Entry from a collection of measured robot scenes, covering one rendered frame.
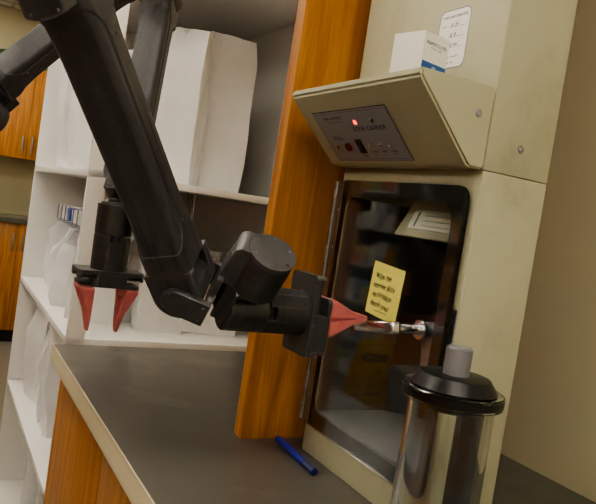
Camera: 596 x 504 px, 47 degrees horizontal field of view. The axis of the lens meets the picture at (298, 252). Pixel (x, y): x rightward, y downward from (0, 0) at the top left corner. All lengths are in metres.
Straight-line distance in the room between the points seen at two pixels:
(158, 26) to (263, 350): 0.59
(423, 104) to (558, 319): 0.61
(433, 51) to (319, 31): 0.32
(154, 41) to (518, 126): 0.65
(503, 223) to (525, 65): 0.20
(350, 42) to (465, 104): 0.40
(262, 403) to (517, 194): 0.55
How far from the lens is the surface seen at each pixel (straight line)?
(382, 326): 0.88
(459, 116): 0.84
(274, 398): 1.18
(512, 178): 0.90
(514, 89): 0.90
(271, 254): 0.76
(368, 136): 0.96
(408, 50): 0.90
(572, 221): 1.33
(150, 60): 1.23
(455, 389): 0.72
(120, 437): 1.13
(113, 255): 1.10
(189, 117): 2.01
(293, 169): 1.13
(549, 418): 1.34
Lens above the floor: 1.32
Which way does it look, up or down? 3 degrees down
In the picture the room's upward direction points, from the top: 9 degrees clockwise
